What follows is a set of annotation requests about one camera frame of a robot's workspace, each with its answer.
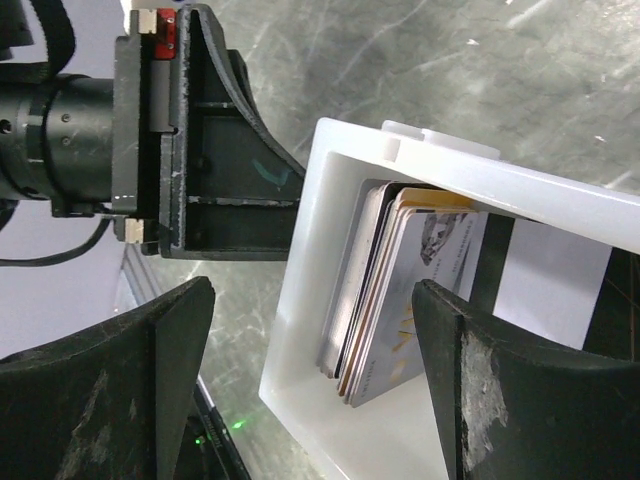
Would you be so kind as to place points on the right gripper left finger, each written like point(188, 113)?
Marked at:
point(110, 401)

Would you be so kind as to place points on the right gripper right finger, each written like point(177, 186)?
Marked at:
point(510, 404)

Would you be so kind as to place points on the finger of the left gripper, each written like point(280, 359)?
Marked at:
point(228, 189)

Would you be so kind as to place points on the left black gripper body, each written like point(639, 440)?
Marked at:
point(141, 97)

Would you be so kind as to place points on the white card tray box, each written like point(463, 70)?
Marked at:
point(558, 258)

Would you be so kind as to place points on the cards stack in tray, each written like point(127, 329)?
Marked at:
point(399, 234)

